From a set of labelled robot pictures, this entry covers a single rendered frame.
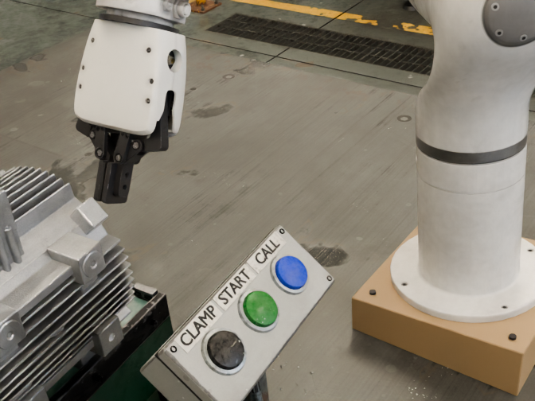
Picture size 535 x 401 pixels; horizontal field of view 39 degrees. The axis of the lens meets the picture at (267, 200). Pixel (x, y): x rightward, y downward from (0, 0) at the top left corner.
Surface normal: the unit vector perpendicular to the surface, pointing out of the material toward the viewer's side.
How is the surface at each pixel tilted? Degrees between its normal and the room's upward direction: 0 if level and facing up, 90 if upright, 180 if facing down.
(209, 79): 0
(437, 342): 90
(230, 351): 42
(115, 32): 60
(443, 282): 89
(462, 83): 125
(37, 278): 0
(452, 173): 88
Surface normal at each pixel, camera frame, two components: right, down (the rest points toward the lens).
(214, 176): -0.07, -0.83
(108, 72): -0.51, 0.04
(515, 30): 0.08, 0.67
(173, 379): -0.51, 0.51
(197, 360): 0.48, -0.49
